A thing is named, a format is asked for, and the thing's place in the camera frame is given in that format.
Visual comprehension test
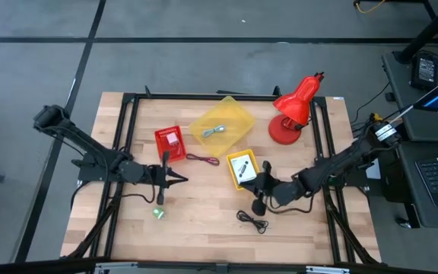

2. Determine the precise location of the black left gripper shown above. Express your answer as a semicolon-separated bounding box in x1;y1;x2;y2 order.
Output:
122;151;189;205

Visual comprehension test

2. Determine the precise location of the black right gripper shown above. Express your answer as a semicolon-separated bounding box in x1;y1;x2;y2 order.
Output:
240;161;302;217

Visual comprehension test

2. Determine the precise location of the small yellow plastic basket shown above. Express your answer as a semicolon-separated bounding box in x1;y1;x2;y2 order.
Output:
225;148;261;191

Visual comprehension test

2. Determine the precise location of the maroon cable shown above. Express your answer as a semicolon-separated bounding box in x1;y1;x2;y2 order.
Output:
186;152;221;167

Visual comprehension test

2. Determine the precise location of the grey-blue cable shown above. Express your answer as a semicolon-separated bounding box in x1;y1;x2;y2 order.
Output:
201;124;227;139

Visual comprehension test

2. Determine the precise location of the translucent yellow plastic bin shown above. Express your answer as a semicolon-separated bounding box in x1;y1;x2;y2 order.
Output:
188;95;257;158

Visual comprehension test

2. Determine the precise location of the red plastic basket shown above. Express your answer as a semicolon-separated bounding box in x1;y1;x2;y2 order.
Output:
154;125;188;164

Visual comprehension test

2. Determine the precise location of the red desk lamp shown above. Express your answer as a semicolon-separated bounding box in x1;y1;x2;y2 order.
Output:
267;71;325;145

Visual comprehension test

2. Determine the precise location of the dark grey desk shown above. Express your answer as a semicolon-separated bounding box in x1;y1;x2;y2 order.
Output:
380;51;438;229

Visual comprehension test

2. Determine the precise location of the black power adapter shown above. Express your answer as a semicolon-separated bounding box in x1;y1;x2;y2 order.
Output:
411;52;438;91

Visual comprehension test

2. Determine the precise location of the black desk leg beam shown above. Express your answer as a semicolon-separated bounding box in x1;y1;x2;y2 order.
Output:
393;0;438;65

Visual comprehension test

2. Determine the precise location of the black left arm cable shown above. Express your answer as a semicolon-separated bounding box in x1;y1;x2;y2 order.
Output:
119;166;156;204

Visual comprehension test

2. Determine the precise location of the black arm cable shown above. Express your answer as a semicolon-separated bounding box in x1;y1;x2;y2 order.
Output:
267;192;316;215
119;166;156;204

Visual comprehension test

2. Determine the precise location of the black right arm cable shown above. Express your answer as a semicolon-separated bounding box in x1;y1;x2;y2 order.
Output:
267;192;316;215

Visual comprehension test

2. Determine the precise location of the black aluminium table frame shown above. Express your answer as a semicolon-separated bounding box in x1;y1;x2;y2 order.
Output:
66;85;382;267

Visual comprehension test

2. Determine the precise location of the silver camera mount rail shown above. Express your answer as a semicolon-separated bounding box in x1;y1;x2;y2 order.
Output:
93;261;351;274

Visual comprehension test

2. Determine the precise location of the yellow floor cord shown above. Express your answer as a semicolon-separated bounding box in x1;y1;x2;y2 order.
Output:
354;0;386;14

